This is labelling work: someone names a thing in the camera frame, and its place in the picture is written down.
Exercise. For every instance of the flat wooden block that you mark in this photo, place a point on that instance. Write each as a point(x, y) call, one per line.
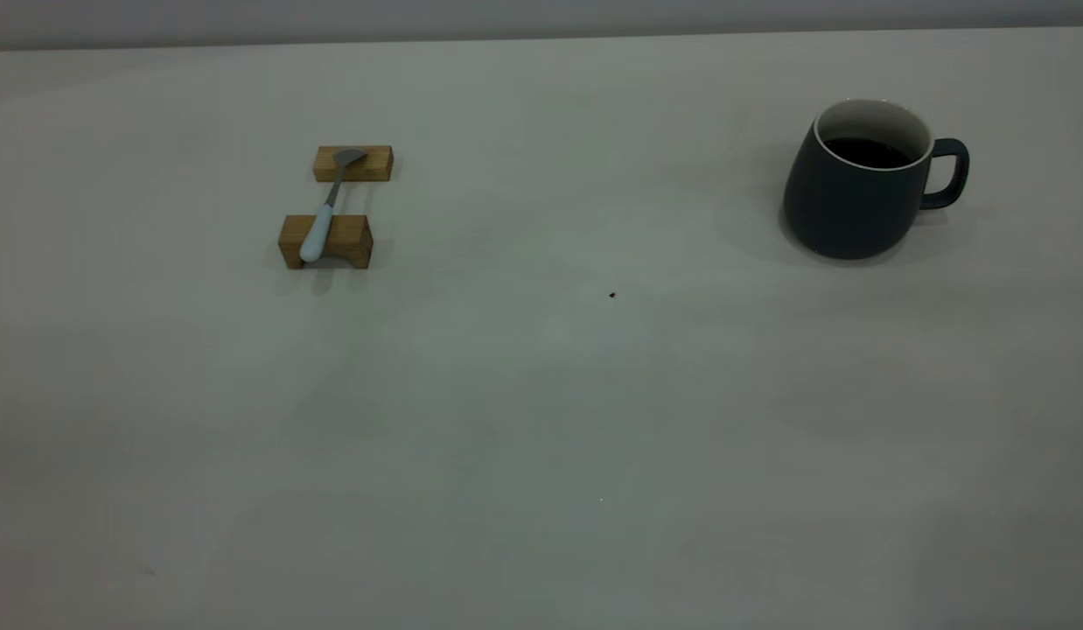
point(377, 164)

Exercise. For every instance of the dark coffee liquid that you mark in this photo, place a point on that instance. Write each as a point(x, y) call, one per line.
point(867, 153)

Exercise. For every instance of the dark grey ceramic mug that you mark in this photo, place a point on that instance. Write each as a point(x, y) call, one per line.
point(839, 214)

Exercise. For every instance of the notched wooden block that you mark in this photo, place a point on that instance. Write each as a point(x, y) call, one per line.
point(351, 233)

